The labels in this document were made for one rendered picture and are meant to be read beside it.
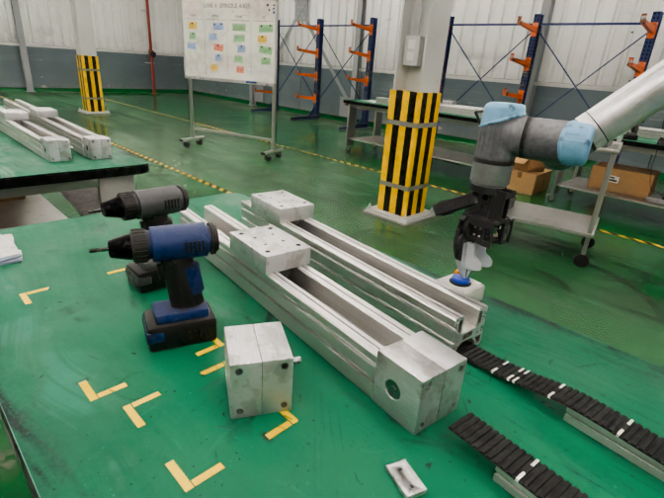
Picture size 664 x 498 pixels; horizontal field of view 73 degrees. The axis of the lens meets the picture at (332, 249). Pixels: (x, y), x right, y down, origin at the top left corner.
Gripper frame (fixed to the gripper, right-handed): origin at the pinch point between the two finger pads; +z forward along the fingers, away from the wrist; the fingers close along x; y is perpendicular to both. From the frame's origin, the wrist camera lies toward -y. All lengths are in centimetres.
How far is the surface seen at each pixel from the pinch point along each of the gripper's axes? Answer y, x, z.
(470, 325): 11.1, -11.1, 4.2
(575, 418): 33.4, -14.4, 7.7
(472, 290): 3.9, -0.8, 2.8
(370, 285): -9.8, -18.1, 2.9
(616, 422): 38.1, -13.6, 5.1
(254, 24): -504, 228, -80
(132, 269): -43, -57, 4
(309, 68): -940, 626, -26
